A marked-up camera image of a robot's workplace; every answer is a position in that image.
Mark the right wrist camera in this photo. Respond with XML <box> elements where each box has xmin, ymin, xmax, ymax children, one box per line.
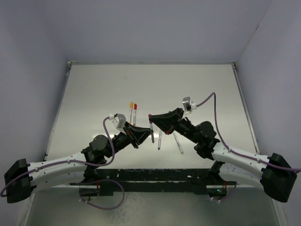
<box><xmin>182</xmin><ymin>97</ymin><xmax>197</xmax><ymax>112</ymax></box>

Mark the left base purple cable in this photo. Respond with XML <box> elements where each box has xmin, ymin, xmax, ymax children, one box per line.
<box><xmin>79</xmin><ymin>177</ymin><xmax>125</xmax><ymax>210</ymax></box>

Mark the green pen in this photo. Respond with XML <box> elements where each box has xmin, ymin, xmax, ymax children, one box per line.
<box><xmin>173</xmin><ymin>133</ymin><xmax>184</xmax><ymax>154</ymax></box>

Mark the yellow pen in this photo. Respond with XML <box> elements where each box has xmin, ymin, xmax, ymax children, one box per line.
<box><xmin>129</xmin><ymin>107</ymin><xmax>134</xmax><ymax>124</ymax></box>

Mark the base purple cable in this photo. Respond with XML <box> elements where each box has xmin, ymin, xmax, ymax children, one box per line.
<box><xmin>79</xmin><ymin>177</ymin><xmax>125</xmax><ymax>210</ymax></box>
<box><xmin>210</xmin><ymin>181</ymin><xmax>238</xmax><ymax>203</ymax></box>

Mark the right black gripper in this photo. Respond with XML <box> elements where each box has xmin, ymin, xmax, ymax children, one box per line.
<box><xmin>149</xmin><ymin>108</ymin><xmax>200</xmax><ymax>144</ymax></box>

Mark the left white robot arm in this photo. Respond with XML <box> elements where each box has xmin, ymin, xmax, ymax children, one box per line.
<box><xmin>0</xmin><ymin>123</ymin><xmax>153</xmax><ymax>203</ymax></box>

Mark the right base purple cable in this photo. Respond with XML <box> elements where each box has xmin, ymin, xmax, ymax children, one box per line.
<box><xmin>210</xmin><ymin>181</ymin><xmax>238</xmax><ymax>203</ymax></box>

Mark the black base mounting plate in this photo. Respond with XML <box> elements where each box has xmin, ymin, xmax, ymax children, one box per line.
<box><xmin>82</xmin><ymin>169</ymin><xmax>226</xmax><ymax>196</ymax></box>

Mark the pink pen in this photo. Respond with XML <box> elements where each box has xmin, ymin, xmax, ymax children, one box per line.
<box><xmin>150</xmin><ymin>124</ymin><xmax>155</xmax><ymax>144</ymax></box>

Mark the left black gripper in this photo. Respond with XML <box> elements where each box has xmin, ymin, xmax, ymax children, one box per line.
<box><xmin>104</xmin><ymin>121</ymin><xmax>152</xmax><ymax>158</ymax></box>

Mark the blue pen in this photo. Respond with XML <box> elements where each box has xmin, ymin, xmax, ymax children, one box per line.
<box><xmin>158</xmin><ymin>130</ymin><xmax>162</xmax><ymax>150</ymax></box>

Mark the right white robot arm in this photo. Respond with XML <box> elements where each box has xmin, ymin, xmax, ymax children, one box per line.
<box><xmin>149</xmin><ymin>108</ymin><xmax>297</xmax><ymax>203</ymax></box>

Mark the red pen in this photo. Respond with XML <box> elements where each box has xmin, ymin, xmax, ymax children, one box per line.
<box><xmin>133</xmin><ymin>110</ymin><xmax>137</xmax><ymax>126</ymax></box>

